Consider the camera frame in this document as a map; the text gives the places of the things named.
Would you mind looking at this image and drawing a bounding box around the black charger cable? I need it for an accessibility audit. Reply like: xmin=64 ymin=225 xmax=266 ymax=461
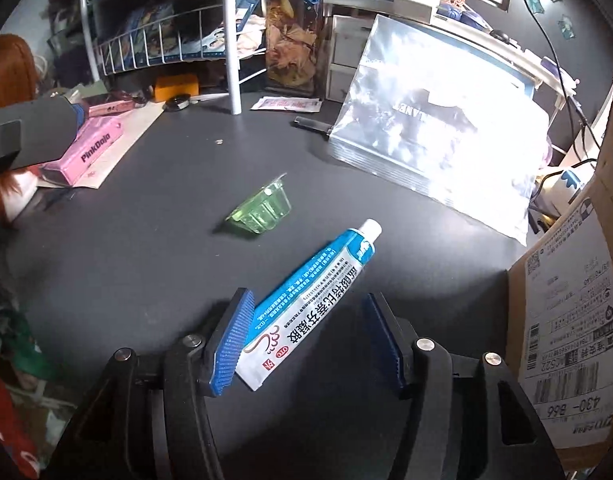
xmin=501 ymin=0 xmax=603 ymax=162

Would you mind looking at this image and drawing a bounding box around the white wire rack shelf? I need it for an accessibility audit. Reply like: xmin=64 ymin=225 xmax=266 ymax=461
xmin=79 ymin=0 xmax=264 ymax=115

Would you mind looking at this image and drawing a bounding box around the white drawer organizer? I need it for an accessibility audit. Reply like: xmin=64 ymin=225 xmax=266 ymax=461
xmin=325 ymin=15 xmax=373 ymax=103

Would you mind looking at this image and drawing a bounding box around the pink PinkDolo box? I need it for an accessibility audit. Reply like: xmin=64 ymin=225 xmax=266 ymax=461
xmin=40 ymin=116 xmax=123 ymax=186

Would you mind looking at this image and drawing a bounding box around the orange small box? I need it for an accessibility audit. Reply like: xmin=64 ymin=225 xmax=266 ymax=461
xmin=154 ymin=74 xmax=200 ymax=102

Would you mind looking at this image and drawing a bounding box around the white pink sachet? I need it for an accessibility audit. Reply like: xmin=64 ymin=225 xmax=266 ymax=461
xmin=251 ymin=96 xmax=322 ymax=114

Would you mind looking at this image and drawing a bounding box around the clear plastic zip bag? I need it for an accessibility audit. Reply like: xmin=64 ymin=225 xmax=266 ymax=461
xmin=328 ymin=15 xmax=549 ymax=243

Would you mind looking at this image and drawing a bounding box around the blue white ointment tube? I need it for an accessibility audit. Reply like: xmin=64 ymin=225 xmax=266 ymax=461
xmin=236 ymin=219 xmax=383 ymax=391

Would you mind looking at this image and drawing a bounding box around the brown cardboard box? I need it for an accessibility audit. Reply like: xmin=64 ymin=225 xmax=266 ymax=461
xmin=506 ymin=102 xmax=613 ymax=470

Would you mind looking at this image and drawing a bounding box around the black marker pen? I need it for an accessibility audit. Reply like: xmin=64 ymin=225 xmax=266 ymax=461
xmin=291 ymin=116 xmax=333 ymax=138

